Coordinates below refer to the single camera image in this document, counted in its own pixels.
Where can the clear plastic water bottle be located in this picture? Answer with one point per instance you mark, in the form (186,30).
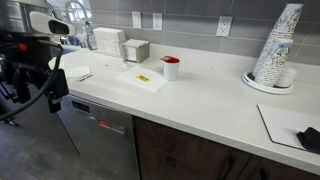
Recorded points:
(89,36)

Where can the white round cup tray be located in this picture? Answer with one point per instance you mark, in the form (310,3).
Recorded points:
(248,79)

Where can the red orange lid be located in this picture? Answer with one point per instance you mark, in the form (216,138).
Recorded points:
(170,59)

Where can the metal napkin dispenser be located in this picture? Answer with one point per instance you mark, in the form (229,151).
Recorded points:
(137,50)

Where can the tall patterned paper cup stack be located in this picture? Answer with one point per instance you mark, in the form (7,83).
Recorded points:
(278,46)

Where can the stack of white paper towels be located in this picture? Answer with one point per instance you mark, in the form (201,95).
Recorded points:
(109,41)

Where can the stainless steel dishwasher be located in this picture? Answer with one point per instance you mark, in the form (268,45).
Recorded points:
(103,136)

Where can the white cup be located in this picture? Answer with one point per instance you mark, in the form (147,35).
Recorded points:
(170,71)

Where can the small white paper sheet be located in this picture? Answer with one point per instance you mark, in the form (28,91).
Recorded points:
(77,72)

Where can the black object on board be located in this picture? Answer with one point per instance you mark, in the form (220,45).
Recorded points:
(310,139)

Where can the white light switch plate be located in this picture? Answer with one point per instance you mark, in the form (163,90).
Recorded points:
(136,18)

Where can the white right wall outlet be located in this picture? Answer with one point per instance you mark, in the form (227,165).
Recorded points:
(224,26)

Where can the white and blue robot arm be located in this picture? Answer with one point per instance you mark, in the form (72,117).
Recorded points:
(28,21)

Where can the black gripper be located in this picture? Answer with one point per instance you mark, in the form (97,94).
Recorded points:
(33,70)

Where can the white wall outlet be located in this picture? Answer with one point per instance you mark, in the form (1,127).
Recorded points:
(224,26)
(157,21)

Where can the dark wood cabinet door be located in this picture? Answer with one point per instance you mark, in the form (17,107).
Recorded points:
(169,154)

